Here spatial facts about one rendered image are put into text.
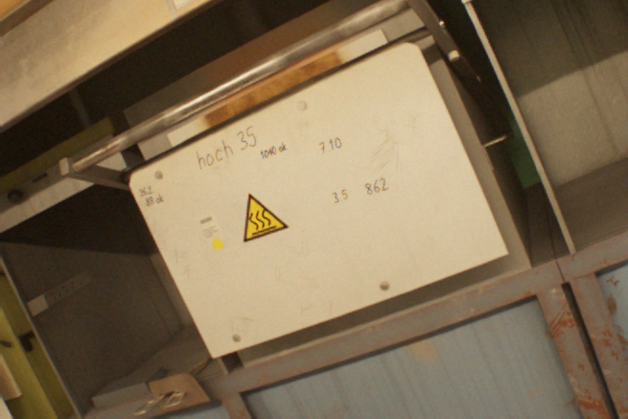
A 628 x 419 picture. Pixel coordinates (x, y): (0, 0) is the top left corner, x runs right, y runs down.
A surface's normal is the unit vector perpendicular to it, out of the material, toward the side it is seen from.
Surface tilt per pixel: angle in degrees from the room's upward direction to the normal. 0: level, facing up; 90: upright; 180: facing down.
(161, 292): 90
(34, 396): 90
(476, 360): 90
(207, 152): 90
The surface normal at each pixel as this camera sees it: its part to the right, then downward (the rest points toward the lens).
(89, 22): -0.36, 0.03
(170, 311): 0.86, -0.37
